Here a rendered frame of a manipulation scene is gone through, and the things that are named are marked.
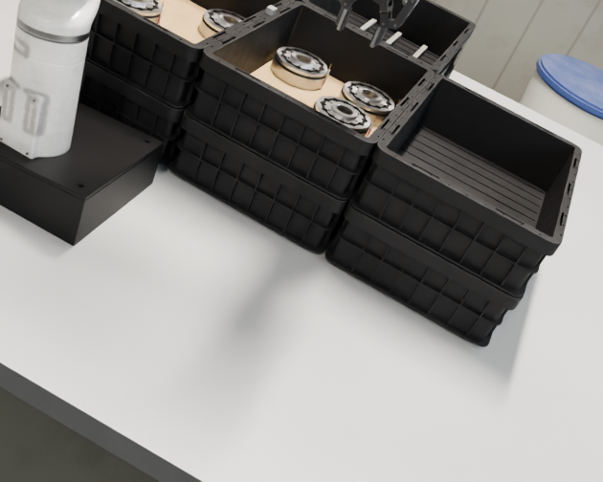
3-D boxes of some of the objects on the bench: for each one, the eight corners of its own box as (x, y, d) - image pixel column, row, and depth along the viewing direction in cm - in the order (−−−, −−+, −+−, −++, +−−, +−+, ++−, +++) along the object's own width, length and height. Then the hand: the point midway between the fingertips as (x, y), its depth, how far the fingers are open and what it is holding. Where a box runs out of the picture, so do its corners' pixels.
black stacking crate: (317, 262, 127) (345, 205, 120) (161, 173, 131) (179, 112, 124) (387, 170, 160) (412, 120, 153) (260, 101, 163) (279, 50, 156)
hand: (359, 29), depth 128 cm, fingers open, 5 cm apart
